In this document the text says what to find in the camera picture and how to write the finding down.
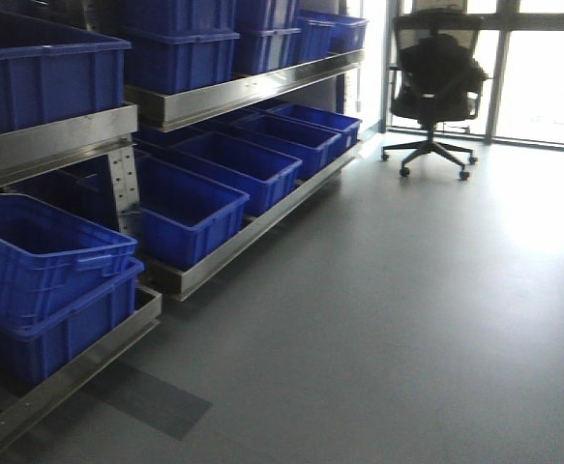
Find shelf blue bin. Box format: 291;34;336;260
169;132;302;217
135;155;250;271
267;103;361;160
230;114;341;180

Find upper shelf stacked blue crates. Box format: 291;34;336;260
113;1;368;95

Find black office chair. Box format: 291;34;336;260
381;8;488;181

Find stacked blue bin front left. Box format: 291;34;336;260
0;194;144;385

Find long steel flow rack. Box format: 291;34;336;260
0;49;365;453

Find upper left large blue crate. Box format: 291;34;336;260
0;12;131;133

